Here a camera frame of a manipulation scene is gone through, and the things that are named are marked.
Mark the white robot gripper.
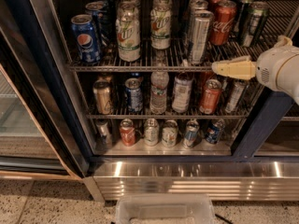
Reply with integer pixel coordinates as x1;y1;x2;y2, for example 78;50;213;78
211;35;299;91

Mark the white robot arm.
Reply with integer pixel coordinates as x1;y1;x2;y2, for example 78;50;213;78
211;35;299;105

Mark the slim silver can middle shelf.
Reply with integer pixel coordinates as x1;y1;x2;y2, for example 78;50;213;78
225;80;249;113

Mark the red Coca-Cola can front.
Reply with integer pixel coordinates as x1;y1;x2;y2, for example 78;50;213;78
209;0;236;46

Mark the green can second row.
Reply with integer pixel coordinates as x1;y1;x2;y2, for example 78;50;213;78
233;0;254;34

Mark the red can middle shelf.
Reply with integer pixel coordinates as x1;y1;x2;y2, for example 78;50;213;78
199;79;221;115

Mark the red can shelf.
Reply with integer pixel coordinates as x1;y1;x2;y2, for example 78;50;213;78
120;119;135;147
199;79;221;115

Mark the tall silver can front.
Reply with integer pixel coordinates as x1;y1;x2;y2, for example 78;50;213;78
187;10;214;65

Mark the tall silver can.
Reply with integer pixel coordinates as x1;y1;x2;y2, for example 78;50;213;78
186;0;208;35
187;10;214;65
178;0;192;22

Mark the blue Pepsi can bottom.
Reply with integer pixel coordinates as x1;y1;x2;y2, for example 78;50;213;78
205;119;225;144

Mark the blue pepsi can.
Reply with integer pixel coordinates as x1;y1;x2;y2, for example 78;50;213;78
92;0;116;21
85;2;111;47
205;119;225;144
71;14;102;63

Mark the blue silver can bottom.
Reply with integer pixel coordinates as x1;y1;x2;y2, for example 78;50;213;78
183;119;199;148

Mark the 7UP can front centre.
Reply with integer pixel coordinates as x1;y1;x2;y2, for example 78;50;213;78
150;5;172;49

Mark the white can bottom shelf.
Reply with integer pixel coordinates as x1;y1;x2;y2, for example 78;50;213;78
162;119;178;147

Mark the silver can bottom shelf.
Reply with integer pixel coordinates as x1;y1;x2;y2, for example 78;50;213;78
144;119;159;146

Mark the blue can middle shelf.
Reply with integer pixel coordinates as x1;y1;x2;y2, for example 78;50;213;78
125;78;143;113

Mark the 7UP can front left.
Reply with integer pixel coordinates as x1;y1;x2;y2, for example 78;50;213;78
116;3;140;62

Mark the red can bottom shelf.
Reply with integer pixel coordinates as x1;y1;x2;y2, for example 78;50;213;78
120;119;135;147

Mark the gold can middle shelf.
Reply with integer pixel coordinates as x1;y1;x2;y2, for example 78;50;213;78
93;80;113;115

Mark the dark can bottom left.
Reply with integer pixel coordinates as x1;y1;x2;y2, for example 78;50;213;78
95;119;113;147

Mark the blue Pepsi can front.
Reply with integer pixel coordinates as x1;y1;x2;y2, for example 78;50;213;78
71;14;102;63

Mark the open glass fridge door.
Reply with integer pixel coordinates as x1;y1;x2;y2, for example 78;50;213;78
0;0;92;179

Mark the white labelled bottle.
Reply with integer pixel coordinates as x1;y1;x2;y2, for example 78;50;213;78
172;72;193;113

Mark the clear water bottle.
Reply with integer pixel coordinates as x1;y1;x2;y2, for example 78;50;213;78
149;49;170;116

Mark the clear plastic bin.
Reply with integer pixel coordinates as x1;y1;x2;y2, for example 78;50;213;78
115;193;215;224

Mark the top wire shelf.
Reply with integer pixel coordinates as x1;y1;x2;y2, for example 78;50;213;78
69;0;299;72

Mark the wire shelf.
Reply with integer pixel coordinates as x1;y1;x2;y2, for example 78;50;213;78
69;0;299;72
87;79;263;119

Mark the middle wire shelf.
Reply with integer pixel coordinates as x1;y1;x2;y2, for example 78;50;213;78
87;79;263;119

